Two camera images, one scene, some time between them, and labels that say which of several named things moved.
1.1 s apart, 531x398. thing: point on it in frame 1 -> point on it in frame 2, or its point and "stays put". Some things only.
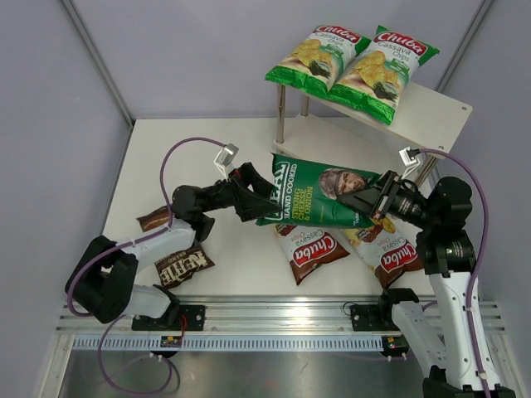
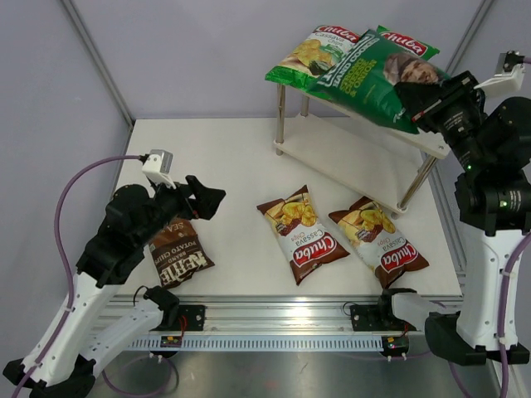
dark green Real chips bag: [309, 196] -> [364, 79]
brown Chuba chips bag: [309, 249] stays put
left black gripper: [250, 205] -> [207, 200]
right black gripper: [372, 201] -> [452, 94]
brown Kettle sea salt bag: [173, 268] stays put
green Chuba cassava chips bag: [320, 60] stays put
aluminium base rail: [270, 314] stays put
